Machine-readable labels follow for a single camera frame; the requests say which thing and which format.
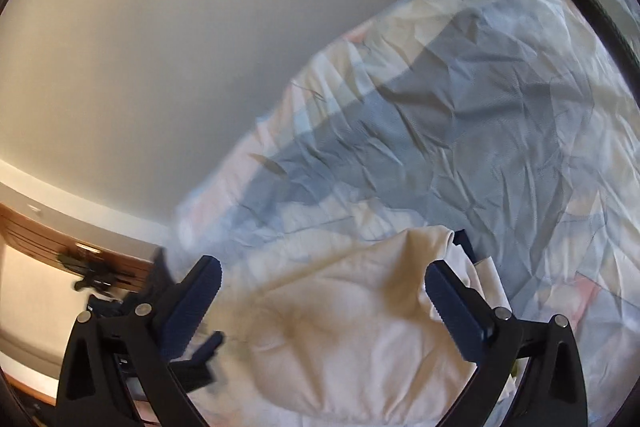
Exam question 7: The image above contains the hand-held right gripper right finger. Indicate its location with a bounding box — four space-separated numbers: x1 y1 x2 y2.
424 259 588 427

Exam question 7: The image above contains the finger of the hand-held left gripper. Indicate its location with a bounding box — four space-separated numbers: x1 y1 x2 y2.
147 247 176 303
170 331 225 394

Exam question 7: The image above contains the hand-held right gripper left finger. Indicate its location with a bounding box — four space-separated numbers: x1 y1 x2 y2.
56 254 223 427

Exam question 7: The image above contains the white navy olive jersey shirt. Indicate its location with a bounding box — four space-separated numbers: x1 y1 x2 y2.
190 227 521 427

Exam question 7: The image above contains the wooden door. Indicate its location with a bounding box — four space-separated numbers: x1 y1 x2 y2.
0 202 156 293

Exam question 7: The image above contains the pastel printed bed blanket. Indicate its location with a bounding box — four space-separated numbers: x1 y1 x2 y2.
172 0 640 427

